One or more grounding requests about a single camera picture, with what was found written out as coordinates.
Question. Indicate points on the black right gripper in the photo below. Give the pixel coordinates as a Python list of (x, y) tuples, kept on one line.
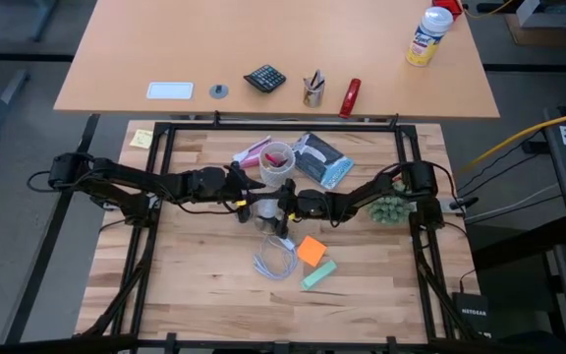
[(312, 204)]

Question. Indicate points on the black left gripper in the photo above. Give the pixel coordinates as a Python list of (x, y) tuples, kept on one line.
[(211, 184)]

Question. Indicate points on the white round lightbulb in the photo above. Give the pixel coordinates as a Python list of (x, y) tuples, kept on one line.
[(267, 209)]

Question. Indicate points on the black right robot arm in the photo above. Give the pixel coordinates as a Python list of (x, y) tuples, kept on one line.
[(381, 192)]

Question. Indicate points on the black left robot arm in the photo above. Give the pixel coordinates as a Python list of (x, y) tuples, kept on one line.
[(126, 184)]

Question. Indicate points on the white textured pen cup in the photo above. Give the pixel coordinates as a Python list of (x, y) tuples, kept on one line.
[(277, 174)]

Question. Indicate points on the orange sticky note pad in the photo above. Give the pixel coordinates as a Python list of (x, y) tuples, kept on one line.
[(311, 251)]

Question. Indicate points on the blue packaged item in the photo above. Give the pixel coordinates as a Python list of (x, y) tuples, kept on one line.
[(322, 159)]

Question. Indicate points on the green eraser block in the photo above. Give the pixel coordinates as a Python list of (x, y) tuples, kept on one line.
[(318, 275)]

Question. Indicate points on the grey round desk grommet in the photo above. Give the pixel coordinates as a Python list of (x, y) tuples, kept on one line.
[(219, 91)]

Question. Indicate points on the small green artificial plant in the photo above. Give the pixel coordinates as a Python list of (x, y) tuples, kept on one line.
[(390, 211)]

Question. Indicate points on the black calculator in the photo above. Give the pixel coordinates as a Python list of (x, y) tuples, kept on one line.
[(265, 78)]

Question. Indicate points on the gold metal pencil cup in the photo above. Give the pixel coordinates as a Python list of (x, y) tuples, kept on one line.
[(313, 96)]

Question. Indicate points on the yellow sticky note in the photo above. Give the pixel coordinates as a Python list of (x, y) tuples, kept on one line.
[(141, 139)]

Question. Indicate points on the white rectangular tray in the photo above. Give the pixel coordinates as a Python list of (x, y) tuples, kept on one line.
[(170, 91)]

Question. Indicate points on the red stapler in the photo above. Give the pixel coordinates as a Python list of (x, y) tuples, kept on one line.
[(350, 98)]

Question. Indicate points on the beige wooden desk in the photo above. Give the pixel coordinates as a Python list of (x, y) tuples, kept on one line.
[(263, 39)]

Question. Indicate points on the white power strip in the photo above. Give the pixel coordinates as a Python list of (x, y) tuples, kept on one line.
[(452, 206)]

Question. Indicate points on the black network router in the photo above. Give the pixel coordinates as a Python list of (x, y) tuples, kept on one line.
[(472, 314)]

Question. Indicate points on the yellow disinfecting wipes canister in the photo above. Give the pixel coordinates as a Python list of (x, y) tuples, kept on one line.
[(425, 39)]

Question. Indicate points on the red box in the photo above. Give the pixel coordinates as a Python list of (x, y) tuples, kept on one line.
[(447, 6)]

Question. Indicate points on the brown cardboard box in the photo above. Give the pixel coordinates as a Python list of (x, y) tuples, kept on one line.
[(543, 35)]

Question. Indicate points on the white box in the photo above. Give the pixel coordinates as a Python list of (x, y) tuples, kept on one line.
[(543, 12)]

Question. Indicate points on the black metal table frame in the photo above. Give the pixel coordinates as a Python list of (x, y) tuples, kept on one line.
[(283, 127)]

